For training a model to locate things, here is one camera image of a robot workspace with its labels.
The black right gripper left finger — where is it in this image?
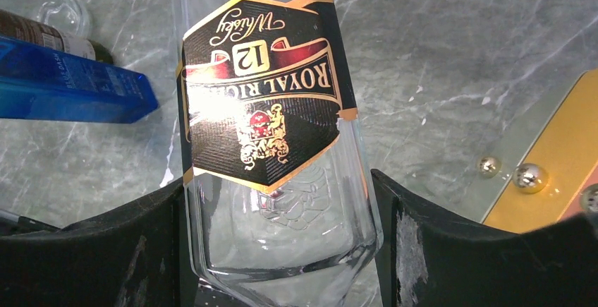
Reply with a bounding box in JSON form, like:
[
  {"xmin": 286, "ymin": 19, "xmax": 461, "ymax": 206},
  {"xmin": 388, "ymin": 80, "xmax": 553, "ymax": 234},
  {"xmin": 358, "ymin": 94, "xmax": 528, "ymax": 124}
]
[{"xmin": 1, "ymin": 180, "xmax": 183, "ymax": 306}]

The clear whisky bottle black label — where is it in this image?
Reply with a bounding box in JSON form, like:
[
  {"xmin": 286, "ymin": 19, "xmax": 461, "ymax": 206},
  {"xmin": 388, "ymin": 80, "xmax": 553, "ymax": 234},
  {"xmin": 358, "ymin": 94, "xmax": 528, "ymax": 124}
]
[{"xmin": 172, "ymin": 0, "xmax": 383, "ymax": 306}]

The blue square glass bottle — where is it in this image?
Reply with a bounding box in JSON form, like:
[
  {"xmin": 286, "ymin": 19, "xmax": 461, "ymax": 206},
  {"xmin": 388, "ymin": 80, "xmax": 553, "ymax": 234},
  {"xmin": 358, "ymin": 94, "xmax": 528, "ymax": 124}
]
[{"xmin": 1, "ymin": 36, "xmax": 159, "ymax": 124}]

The clear empty glass bottle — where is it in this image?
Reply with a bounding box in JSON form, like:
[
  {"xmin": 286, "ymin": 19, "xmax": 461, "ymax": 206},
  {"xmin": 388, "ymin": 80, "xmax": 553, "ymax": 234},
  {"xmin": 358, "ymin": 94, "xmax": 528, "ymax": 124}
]
[{"xmin": 35, "ymin": 0, "xmax": 92, "ymax": 39}]

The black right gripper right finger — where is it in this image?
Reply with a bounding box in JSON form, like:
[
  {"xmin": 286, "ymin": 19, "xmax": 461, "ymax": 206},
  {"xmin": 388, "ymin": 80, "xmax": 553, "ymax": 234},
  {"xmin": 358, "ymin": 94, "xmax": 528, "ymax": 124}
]
[{"xmin": 371, "ymin": 169, "xmax": 597, "ymax": 306}]

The dark green wine bottle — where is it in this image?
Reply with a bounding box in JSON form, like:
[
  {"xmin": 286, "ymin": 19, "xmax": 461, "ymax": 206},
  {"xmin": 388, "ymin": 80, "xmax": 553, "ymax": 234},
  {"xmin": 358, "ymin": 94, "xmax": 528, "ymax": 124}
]
[{"xmin": 1, "ymin": 10, "xmax": 114, "ymax": 64}]

